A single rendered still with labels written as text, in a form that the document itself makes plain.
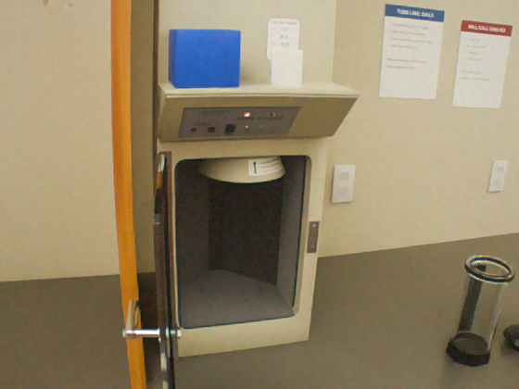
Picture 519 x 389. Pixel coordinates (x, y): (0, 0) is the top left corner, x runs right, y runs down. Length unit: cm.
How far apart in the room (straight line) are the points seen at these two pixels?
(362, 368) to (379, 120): 75
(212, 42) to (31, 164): 73
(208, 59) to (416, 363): 76
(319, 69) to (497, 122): 99
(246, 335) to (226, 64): 59
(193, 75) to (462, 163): 117
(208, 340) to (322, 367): 25
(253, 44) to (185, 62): 17
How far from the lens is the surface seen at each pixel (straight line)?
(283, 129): 88
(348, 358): 112
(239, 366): 107
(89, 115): 131
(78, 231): 140
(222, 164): 96
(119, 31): 77
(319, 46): 93
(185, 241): 115
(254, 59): 89
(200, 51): 76
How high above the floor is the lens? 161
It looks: 19 degrees down
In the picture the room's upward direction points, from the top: 2 degrees clockwise
